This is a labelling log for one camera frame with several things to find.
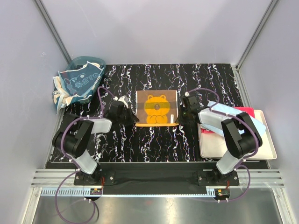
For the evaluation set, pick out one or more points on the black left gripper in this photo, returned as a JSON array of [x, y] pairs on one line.
[[132, 118]]

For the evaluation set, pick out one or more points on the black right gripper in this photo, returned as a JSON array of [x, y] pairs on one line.
[[180, 120]]

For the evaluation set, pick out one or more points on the yellow towel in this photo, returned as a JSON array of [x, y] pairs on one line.
[[156, 108]]

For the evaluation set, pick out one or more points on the light blue terry towel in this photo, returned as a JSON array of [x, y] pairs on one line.
[[215, 114]]

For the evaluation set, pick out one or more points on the blue white patterned towel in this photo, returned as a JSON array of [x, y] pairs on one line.
[[74, 86]]

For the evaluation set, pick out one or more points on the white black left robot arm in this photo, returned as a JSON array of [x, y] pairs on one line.
[[74, 133]]

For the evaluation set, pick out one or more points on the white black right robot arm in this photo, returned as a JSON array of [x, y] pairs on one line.
[[224, 168]]

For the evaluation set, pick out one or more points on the white plastic tray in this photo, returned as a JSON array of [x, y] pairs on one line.
[[240, 139]]

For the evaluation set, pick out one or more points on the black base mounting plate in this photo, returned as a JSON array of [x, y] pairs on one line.
[[141, 189]]

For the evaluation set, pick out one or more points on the pink folded towel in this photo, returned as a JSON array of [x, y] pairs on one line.
[[246, 110]]

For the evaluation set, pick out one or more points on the teal plastic laundry basket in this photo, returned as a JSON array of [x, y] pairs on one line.
[[80, 63]]

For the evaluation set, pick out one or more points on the left controller board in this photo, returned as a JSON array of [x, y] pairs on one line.
[[96, 191]]

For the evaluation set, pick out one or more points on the controller board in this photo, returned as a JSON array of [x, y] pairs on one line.
[[96, 191], [222, 193]]

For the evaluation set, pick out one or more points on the right controller board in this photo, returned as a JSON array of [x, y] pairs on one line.
[[222, 193]]

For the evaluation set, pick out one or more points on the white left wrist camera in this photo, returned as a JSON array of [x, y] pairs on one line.
[[123, 99]]

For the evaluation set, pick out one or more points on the slotted cable duct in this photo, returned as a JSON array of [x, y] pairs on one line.
[[51, 191]]

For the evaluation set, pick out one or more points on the left aluminium corner post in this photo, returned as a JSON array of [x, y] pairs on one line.
[[51, 26]]

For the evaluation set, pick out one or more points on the aluminium corner post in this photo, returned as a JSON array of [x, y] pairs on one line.
[[51, 26], [267, 14]]

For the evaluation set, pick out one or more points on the right aluminium corner post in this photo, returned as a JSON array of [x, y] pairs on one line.
[[267, 14]]

